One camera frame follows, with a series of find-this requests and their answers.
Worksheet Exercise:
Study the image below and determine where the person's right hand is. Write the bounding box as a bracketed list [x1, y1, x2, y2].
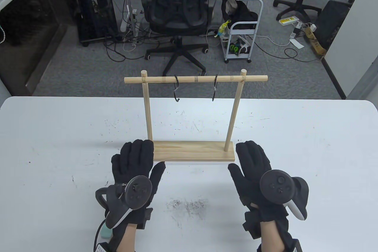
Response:
[228, 141, 289, 223]

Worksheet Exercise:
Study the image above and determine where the person's left hand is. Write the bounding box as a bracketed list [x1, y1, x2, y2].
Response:
[111, 139, 166, 226]

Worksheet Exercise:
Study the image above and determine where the teal dessert spatula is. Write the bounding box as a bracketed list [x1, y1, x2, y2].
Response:
[100, 224, 113, 239]

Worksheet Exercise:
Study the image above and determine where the person's left forearm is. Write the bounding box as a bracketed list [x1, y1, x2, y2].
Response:
[118, 225, 138, 252]

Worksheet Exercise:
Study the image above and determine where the person's right forearm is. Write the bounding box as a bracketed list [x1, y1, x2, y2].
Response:
[260, 221, 281, 252]

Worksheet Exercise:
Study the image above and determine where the dark grey handheld controller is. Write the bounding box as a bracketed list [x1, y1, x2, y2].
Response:
[95, 175, 153, 229]
[259, 169, 309, 221]

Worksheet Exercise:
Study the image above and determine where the wooden hanging rack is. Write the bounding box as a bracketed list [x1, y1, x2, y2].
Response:
[124, 69, 268, 162]

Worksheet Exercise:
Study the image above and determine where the black shoe with green print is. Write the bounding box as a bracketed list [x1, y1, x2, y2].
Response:
[229, 42, 251, 56]

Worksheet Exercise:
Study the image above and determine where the yellow green toy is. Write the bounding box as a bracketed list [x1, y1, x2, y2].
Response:
[214, 20, 232, 38]

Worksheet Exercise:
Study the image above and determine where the white rolling cart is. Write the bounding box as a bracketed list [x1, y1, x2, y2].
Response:
[224, 0, 264, 64]

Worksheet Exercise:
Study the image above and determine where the white yellow-label power strip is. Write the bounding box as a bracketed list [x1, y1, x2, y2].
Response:
[279, 16, 298, 27]

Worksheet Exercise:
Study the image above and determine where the black bag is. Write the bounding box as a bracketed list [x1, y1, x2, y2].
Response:
[221, 0, 258, 22]

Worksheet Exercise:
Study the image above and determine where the black computer tower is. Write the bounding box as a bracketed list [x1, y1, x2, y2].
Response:
[72, 0, 119, 47]

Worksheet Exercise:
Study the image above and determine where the black computer case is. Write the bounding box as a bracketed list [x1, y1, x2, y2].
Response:
[314, 0, 354, 52]

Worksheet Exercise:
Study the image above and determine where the black mesh office chair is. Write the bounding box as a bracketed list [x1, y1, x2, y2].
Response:
[141, 0, 217, 77]

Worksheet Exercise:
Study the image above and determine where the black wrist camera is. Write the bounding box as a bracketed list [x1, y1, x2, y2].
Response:
[136, 208, 153, 230]
[243, 209, 262, 238]

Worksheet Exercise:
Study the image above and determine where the black forearm strap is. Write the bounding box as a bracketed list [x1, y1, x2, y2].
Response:
[276, 217, 302, 252]

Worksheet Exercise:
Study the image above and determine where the black cable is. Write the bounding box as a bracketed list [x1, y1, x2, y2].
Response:
[94, 219, 107, 252]

